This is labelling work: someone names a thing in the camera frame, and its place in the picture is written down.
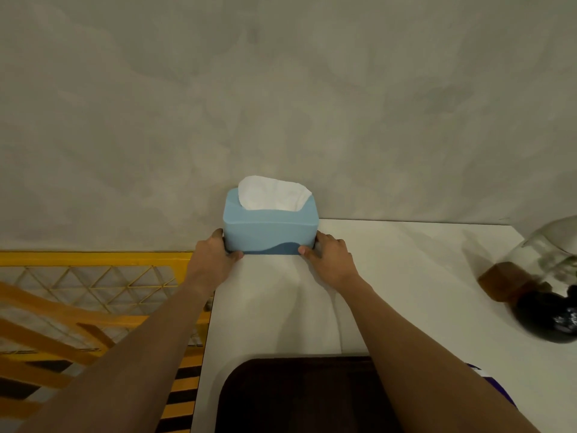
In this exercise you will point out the yellow metal mesh cart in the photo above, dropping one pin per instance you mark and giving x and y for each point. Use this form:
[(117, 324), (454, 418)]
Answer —
[(85, 320)]

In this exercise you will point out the person's left thumb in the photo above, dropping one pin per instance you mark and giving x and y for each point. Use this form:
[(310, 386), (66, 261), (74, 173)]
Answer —
[(233, 255)]

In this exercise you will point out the person's right hand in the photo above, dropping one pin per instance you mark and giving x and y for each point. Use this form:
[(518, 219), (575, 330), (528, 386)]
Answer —
[(332, 266)]

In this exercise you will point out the dark brown tray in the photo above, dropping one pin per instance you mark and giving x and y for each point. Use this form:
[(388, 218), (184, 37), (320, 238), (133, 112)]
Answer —
[(302, 396)]

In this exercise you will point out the person's right forearm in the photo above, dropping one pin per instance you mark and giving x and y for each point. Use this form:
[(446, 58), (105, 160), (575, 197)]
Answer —
[(428, 360)]

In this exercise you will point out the person's left hand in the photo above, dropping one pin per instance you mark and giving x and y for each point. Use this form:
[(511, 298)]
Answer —
[(208, 261)]

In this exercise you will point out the blue tissue box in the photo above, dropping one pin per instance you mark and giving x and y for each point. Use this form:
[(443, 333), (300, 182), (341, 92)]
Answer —
[(270, 229)]

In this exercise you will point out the white tissue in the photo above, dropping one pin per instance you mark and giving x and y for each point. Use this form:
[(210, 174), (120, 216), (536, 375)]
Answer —
[(273, 193)]

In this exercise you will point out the person's right thumb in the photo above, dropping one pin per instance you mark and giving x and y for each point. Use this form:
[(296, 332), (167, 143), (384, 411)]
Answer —
[(308, 253)]

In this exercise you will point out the person's left forearm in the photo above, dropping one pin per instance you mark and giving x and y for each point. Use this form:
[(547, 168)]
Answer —
[(126, 356)]

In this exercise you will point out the purple and white packet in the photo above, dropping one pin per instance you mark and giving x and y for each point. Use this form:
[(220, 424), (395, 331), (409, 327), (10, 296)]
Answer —
[(491, 383)]

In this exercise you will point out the glass carafe with dark liquid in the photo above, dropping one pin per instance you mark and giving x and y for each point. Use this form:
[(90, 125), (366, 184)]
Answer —
[(536, 284)]

